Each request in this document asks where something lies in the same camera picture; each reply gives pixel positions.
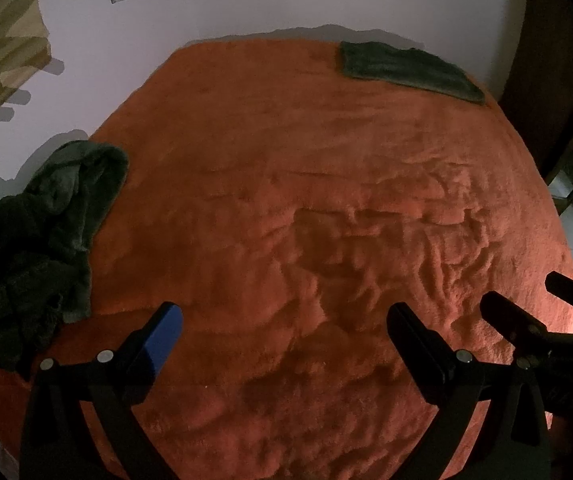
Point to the dark wooden door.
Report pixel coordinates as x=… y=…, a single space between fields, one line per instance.
x=541 y=60

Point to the folded grey-green cloth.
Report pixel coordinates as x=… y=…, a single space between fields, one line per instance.
x=406 y=67

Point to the orange fleece blanket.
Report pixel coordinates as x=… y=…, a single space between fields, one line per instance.
x=291 y=185

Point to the wooden board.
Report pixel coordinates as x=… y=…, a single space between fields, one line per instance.
x=1 y=60

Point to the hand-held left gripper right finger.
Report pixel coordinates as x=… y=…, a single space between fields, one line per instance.
x=409 y=335

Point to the dark grey-green fleece garment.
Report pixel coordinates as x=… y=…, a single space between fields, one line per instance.
x=91 y=175

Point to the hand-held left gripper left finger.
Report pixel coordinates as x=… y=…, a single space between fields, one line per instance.
x=166 y=332

